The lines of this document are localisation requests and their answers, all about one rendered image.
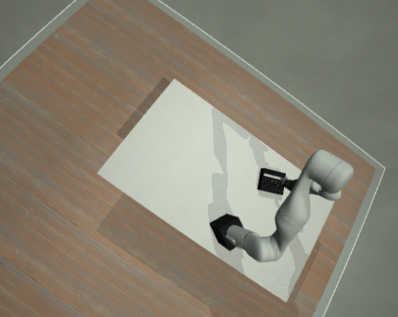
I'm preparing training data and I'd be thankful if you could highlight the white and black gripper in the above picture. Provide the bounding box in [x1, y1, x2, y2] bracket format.
[280, 177, 297, 191]

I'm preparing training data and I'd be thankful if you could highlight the black lighting desk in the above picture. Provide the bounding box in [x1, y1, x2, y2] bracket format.
[257, 168, 286, 195]

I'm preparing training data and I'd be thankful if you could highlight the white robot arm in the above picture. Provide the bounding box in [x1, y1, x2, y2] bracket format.
[226, 150, 354, 262]

